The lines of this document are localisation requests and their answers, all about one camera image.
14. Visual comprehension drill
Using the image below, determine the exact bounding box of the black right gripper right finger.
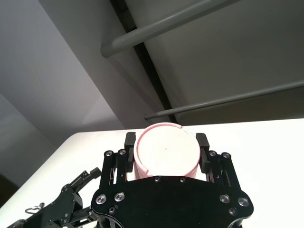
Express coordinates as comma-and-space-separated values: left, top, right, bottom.
196, 133, 245, 192

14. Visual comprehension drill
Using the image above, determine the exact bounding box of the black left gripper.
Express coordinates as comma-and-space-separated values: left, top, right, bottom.
14, 167, 103, 228

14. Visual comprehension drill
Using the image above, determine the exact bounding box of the thin grey metal pipe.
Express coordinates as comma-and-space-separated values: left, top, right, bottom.
99, 0, 240, 58
144, 80, 304, 121

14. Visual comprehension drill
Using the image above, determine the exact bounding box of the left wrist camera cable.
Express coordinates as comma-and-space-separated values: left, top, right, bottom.
25, 202, 46, 215

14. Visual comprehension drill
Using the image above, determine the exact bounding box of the black track strip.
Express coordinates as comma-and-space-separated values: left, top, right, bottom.
109, 0, 184, 124

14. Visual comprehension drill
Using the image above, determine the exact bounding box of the pink plastic cup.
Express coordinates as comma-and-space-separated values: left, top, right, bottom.
133, 122, 200, 181

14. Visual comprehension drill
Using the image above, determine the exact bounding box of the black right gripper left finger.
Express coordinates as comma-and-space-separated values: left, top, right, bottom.
99, 132, 136, 192

